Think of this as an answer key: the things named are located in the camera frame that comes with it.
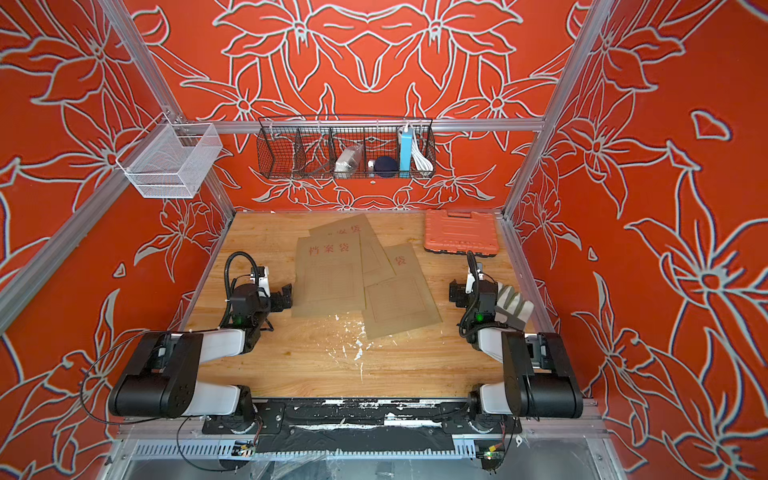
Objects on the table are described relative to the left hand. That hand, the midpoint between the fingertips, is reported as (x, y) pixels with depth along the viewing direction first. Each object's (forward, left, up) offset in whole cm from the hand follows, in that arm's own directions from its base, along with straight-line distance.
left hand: (276, 284), depth 93 cm
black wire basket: (+40, -1, +24) cm, 47 cm away
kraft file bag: (+7, -15, -4) cm, 17 cm away
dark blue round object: (+33, -33, +23) cm, 52 cm away
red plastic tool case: (+25, -61, 0) cm, 66 cm away
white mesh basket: (+26, +34, +27) cm, 51 cm away
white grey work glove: (-1, -75, -5) cm, 75 cm away
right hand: (+5, -60, +2) cm, 60 cm away
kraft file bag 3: (-2, -40, -4) cm, 41 cm away
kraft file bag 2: (+14, -31, -5) cm, 34 cm away
